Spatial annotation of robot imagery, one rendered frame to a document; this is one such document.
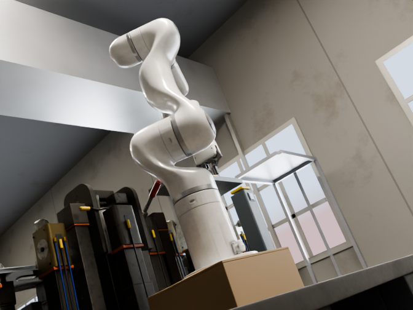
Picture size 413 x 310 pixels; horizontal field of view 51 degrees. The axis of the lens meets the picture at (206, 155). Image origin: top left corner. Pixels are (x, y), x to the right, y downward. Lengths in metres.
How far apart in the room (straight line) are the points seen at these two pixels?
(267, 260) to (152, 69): 0.62
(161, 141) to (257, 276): 0.41
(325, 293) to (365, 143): 2.95
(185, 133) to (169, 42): 0.35
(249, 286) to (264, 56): 3.58
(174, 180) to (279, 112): 3.11
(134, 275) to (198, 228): 0.25
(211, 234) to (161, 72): 0.50
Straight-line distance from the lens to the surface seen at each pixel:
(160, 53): 1.30
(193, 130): 1.09
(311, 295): 0.77
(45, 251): 1.20
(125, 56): 1.38
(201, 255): 1.02
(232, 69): 4.56
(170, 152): 1.11
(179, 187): 1.05
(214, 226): 1.02
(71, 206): 1.24
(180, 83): 1.62
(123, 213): 1.22
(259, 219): 1.67
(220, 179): 1.52
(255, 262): 0.97
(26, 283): 1.47
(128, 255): 1.19
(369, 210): 3.67
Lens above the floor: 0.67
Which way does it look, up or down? 22 degrees up
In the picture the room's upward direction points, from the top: 20 degrees counter-clockwise
